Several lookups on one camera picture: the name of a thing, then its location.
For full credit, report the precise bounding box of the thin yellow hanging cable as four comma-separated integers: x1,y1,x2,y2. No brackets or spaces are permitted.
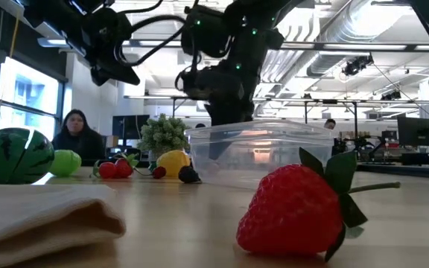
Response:
8,16,20,59

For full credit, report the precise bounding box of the red toy cherry tomato cluster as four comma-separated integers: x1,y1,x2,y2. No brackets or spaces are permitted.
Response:
92,152,140,180

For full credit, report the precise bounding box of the beige folded cloth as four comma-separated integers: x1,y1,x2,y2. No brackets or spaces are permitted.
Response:
0,184,127,268

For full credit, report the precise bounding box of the black ceiling-mounted camera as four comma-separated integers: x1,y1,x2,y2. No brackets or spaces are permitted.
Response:
380,90,402,101
340,54,375,77

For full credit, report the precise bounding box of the green striped toy watermelon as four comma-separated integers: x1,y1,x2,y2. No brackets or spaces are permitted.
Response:
0,127,55,185

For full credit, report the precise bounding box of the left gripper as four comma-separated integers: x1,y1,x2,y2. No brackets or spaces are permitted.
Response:
65,0,141,86

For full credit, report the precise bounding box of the large bright window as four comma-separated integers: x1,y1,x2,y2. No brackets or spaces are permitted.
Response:
0,55,66,141

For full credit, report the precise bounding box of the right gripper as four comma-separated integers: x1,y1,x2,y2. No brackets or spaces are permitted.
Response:
179,59,260,160

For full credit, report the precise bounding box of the black metal gantry frame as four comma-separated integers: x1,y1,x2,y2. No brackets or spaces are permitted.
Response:
124,95,398,130

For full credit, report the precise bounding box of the potted artificial green plant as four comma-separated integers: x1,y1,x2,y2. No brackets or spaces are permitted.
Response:
136,113,191,162

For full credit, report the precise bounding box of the black toy blackberry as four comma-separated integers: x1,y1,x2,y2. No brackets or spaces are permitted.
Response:
178,165,202,184

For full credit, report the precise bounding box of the light green toy lime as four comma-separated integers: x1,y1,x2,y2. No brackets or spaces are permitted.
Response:
49,149,83,177

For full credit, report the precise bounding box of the overhead LED light bar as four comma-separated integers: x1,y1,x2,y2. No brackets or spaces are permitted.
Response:
37,36,429,52

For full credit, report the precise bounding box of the small red toy cherry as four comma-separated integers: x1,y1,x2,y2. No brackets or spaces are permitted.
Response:
134,165,167,180

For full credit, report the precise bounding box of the clear plastic tupperware container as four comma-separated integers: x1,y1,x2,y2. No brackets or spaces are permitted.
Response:
184,119,335,189

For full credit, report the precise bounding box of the red toy strawberry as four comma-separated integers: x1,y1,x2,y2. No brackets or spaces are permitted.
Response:
235,147,401,263

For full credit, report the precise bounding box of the black computer monitor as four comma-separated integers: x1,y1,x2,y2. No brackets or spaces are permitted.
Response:
397,117,429,148
112,114,150,148

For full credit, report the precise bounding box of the yellow toy lemon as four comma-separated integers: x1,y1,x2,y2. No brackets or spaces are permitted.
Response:
156,150,191,179

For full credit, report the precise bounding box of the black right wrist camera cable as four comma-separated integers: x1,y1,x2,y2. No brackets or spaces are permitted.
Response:
114,0,188,68

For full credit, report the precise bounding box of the dark distant desk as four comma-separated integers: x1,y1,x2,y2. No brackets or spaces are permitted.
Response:
400,151,429,168

